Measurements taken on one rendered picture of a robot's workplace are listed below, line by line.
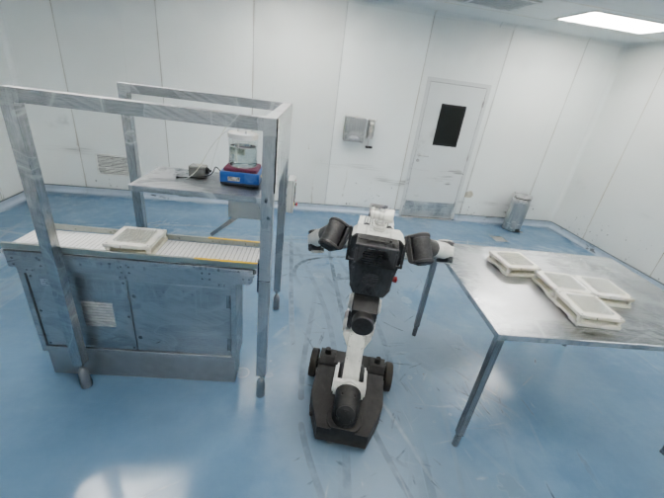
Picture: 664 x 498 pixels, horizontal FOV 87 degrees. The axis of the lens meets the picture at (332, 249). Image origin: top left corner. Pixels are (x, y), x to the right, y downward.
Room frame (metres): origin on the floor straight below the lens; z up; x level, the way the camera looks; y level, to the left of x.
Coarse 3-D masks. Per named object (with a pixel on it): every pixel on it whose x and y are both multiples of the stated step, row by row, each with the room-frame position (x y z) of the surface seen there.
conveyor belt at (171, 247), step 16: (16, 240) 1.64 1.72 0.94; (32, 240) 1.66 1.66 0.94; (64, 240) 1.70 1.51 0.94; (80, 240) 1.73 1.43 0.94; (96, 240) 1.75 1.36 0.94; (192, 256) 1.71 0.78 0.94; (208, 256) 1.74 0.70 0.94; (224, 256) 1.76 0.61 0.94; (240, 256) 1.79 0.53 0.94; (256, 256) 1.81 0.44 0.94
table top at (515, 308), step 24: (456, 264) 2.15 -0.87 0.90; (480, 264) 2.20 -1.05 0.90; (552, 264) 2.36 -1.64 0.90; (576, 264) 2.42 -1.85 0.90; (600, 264) 2.48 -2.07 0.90; (480, 288) 1.86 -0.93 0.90; (504, 288) 1.90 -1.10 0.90; (528, 288) 1.94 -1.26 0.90; (624, 288) 2.13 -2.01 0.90; (648, 288) 2.17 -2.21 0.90; (480, 312) 1.62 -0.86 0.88; (504, 312) 1.62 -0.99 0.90; (528, 312) 1.65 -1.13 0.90; (552, 312) 1.69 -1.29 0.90; (624, 312) 1.79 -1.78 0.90; (648, 312) 1.83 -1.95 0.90; (504, 336) 1.42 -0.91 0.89; (528, 336) 1.43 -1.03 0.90; (552, 336) 1.46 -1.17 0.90; (576, 336) 1.49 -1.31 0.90; (600, 336) 1.51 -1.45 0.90; (624, 336) 1.54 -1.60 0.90; (648, 336) 1.57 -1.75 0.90
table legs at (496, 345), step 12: (432, 264) 2.45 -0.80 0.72; (432, 276) 2.45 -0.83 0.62; (420, 300) 2.48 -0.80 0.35; (420, 312) 2.45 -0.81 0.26; (492, 348) 1.45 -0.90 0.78; (492, 360) 1.44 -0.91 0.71; (480, 372) 1.46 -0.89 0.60; (480, 384) 1.44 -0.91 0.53; (468, 408) 1.44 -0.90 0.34; (468, 420) 1.44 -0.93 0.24; (456, 432) 1.45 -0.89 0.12; (456, 444) 1.44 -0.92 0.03
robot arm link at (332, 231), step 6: (330, 222) 1.61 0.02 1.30; (336, 222) 1.60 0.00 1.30; (324, 228) 1.62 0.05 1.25; (330, 228) 1.57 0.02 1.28; (336, 228) 1.58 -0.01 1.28; (342, 228) 1.60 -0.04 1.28; (318, 234) 1.65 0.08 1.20; (324, 234) 1.56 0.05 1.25; (330, 234) 1.55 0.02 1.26; (336, 234) 1.56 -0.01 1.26; (330, 240) 1.53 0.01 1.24; (336, 240) 1.55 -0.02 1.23
